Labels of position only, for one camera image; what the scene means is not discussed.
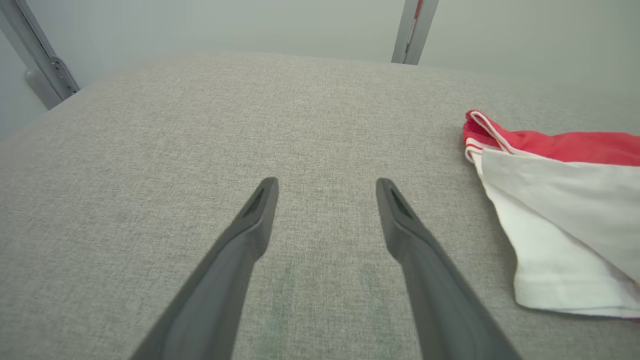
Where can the grey fabric sofa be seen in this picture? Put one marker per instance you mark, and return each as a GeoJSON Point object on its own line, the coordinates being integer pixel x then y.
{"type": "Point", "coordinates": [200, 125]}

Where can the grey metal frame post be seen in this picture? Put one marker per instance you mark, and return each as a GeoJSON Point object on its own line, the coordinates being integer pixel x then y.
{"type": "Point", "coordinates": [420, 30]}
{"type": "Point", "coordinates": [45, 65]}

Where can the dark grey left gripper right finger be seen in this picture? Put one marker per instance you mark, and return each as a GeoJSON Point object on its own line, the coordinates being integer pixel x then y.
{"type": "Point", "coordinates": [445, 310]}

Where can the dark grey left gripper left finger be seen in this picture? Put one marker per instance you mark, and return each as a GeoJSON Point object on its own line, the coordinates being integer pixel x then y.
{"type": "Point", "coordinates": [215, 300]}

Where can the red shirt with white sleeves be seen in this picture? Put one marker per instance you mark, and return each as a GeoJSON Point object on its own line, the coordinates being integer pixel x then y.
{"type": "Point", "coordinates": [565, 225]}

